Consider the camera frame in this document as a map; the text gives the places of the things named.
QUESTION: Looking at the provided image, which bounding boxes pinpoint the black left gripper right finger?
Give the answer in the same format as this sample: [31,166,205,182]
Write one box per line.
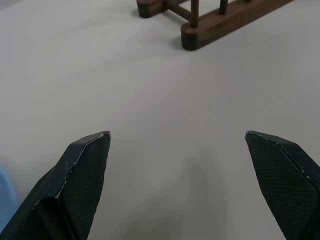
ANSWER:
[244,129,320,240]

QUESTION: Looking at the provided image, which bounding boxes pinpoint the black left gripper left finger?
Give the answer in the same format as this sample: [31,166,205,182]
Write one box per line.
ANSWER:
[0,130,111,240]

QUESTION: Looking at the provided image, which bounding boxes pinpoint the dark wooden rack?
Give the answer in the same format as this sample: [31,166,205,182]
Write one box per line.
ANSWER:
[136,0,296,52]

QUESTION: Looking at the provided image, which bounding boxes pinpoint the light blue object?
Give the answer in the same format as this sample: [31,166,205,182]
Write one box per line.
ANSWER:
[0,166,19,226]

